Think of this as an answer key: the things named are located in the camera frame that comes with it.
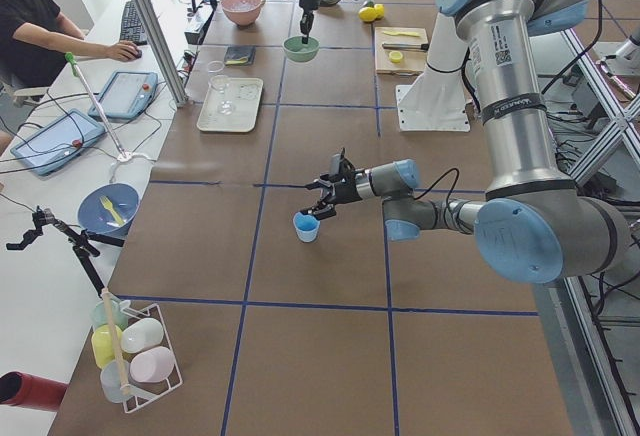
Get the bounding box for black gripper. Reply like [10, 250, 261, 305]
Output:
[300, 170, 371, 220]
[299, 0, 320, 45]

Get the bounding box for green bowl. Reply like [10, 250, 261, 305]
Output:
[283, 36, 320, 63]

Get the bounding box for light blue cup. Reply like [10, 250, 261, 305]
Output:
[292, 212, 320, 243]

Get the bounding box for pink bowl of ice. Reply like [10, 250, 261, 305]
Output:
[220, 0, 265, 27]

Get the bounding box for blue bowl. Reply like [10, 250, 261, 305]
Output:
[77, 183, 140, 238]

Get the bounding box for yellow lemon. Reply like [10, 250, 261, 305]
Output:
[358, 6, 378, 23]
[373, 3, 385, 20]

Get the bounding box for cream bear tray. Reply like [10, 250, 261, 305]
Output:
[196, 75, 263, 133]

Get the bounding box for lemon half slice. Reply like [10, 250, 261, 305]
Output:
[388, 50, 404, 64]

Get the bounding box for wooden cutting board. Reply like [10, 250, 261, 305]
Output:
[374, 27, 429, 75]

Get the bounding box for clear small dish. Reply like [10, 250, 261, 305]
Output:
[206, 60, 225, 74]

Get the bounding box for clear wine glass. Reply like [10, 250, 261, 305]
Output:
[209, 74, 236, 115]

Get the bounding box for yellow plastic knife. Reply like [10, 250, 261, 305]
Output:
[381, 30, 422, 38]

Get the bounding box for steel muddler black tip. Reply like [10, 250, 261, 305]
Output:
[382, 42, 429, 52]

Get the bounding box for black keyboard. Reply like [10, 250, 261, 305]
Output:
[119, 1, 148, 46]

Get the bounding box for blue teach pendant far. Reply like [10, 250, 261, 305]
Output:
[97, 71, 159, 121]

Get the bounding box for blue teach pendant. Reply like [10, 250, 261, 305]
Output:
[97, 71, 159, 121]
[10, 109, 106, 176]

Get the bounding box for yellow plastic fork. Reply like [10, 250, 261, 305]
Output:
[100, 195, 125, 227]

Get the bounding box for white cup on rack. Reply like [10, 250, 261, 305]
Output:
[121, 318, 164, 354]

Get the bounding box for mint cup on rack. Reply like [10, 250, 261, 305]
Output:
[91, 297, 130, 331]

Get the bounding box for pink cup on rack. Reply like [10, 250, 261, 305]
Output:
[130, 346, 175, 383]

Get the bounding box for black tripod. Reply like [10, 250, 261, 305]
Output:
[5, 207, 126, 302]

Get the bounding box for yellow cup on rack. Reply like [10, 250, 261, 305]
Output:
[91, 324, 115, 369]

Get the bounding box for person in black shirt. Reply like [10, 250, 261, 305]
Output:
[0, 0, 144, 157]

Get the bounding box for blue teach pendant near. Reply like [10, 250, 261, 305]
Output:
[10, 109, 106, 176]

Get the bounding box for red cylinder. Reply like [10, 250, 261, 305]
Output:
[1, 371, 68, 412]

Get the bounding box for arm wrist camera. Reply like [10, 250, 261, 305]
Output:
[328, 148, 356, 183]

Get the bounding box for white wire rack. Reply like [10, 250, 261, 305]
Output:
[90, 289, 183, 414]

